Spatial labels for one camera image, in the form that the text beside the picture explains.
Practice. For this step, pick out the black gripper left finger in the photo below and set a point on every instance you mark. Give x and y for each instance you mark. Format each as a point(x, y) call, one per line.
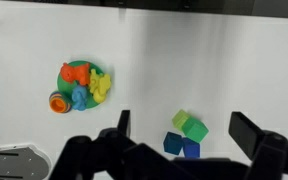
point(124, 122)

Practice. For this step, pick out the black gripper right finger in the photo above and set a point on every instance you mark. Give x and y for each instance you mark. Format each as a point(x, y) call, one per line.
point(246, 134)

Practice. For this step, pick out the light blue animal toy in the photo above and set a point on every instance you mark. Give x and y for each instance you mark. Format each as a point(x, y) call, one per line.
point(79, 97)

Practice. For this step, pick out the green bowl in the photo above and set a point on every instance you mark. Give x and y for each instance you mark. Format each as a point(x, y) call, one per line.
point(92, 101)

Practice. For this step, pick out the yellow animal toy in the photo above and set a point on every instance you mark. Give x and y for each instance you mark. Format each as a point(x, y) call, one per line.
point(99, 85)

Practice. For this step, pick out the orange animal toy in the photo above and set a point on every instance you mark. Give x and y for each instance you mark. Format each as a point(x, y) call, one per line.
point(75, 73)

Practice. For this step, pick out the dark teal cube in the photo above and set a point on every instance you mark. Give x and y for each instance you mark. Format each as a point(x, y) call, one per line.
point(173, 143)

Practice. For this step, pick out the lime green cube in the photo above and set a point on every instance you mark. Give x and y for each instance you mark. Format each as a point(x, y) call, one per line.
point(179, 119)

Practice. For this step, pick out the blue cube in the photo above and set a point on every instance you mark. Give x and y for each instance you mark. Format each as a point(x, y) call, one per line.
point(191, 149)

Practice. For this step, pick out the grey metal plate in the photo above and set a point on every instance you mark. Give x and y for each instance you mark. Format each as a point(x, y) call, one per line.
point(17, 163)

